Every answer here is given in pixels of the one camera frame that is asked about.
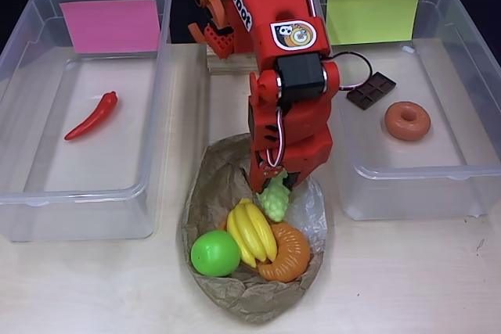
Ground orange clamp with round hole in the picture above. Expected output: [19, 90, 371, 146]
[187, 0, 236, 59]

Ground pink paper sheet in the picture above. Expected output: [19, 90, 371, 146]
[59, 0, 162, 55]

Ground orange toy croissant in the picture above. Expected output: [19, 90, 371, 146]
[256, 222, 312, 283]

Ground light green toy grapes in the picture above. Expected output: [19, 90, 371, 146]
[256, 171, 293, 222]

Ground clear plastic bin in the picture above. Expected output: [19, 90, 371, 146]
[311, 0, 501, 221]
[0, 0, 173, 244]

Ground red toy chili pepper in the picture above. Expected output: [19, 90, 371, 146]
[64, 91, 118, 142]

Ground wooden base block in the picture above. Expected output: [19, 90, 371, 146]
[206, 42, 259, 76]

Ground yellow-green paper sheet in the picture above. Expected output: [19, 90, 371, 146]
[326, 0, 423, 45]

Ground brown toy donut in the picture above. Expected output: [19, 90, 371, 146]
[384, 101, 431, 142]

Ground brown toy chocolate bar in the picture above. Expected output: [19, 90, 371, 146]
[346, 71, 397, 111]

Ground wrist servo cable loop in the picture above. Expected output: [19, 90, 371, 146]
[330, 53, 373, 91]

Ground green toy apple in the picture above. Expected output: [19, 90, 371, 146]
[190, 230, 241, 277]

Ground crumpled brown paper bag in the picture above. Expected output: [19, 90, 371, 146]
[180, 133, 328, 325]

